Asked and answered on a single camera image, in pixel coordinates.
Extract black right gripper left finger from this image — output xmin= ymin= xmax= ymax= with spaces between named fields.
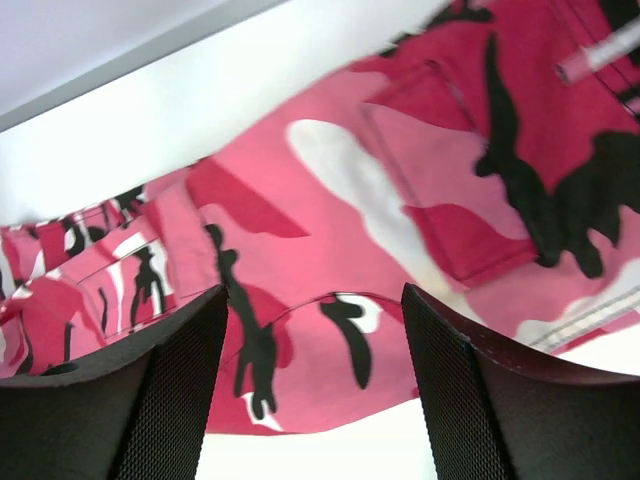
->
xmin=1 ymin=286 xmax=228 ymax=480

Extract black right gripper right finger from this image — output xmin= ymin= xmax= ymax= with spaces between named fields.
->
xmin=401 ymin=284 xmax=639 ymax=479

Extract pink camouflage trousers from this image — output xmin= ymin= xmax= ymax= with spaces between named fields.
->
xmin=1 ymin=1 xmax=639 ymax=435

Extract aluminium frame rear rail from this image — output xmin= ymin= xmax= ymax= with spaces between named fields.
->
xmin=1 ymin=1 xmax=277 ymax=130

